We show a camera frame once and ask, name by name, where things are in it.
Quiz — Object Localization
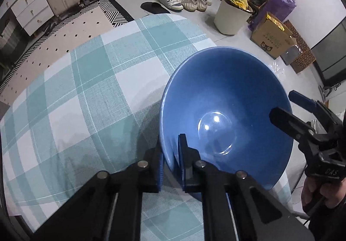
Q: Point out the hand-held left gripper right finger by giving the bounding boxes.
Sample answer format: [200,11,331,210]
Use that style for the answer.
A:
[177,134,315,241]

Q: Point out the white desk with drawers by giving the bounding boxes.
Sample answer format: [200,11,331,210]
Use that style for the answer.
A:
[0,0,54,36]

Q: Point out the black glass cabinet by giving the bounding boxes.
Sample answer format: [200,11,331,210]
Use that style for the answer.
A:
[311,18,346,87]

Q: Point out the yellow plastic bag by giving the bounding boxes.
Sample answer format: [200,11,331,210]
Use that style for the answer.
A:
[226,0,249,11]

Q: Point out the purple plastic bag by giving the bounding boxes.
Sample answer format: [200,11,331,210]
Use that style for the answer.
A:
[248,0,296,32]

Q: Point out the teal checked tablecloth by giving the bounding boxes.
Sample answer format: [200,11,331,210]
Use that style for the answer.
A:
[0,14,294,241]

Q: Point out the person's right forearm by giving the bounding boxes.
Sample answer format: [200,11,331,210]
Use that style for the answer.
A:
[305,203,346,241]

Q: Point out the white trash bin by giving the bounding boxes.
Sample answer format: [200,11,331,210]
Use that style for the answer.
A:
[214,0,255,35]

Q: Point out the cardboard box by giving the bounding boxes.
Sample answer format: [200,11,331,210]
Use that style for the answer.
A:
[250,11,298,59]

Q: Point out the black cable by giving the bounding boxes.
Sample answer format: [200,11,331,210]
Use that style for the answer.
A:
[319,83,342,96]

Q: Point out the brown patterned doormat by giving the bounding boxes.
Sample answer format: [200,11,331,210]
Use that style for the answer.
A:
[282,20,317,73]

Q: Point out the patterned rug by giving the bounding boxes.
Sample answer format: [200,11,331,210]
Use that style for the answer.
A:
[0,0,136,96]

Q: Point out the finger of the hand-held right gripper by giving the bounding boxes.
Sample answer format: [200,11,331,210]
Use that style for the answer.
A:
[269,106,318,147]
[288,90,344,129]

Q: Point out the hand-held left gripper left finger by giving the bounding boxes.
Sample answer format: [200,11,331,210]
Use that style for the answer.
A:
[32,146,164,241]

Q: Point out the person's right hand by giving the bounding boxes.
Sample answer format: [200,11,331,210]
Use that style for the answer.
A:
[301,176,346,213]

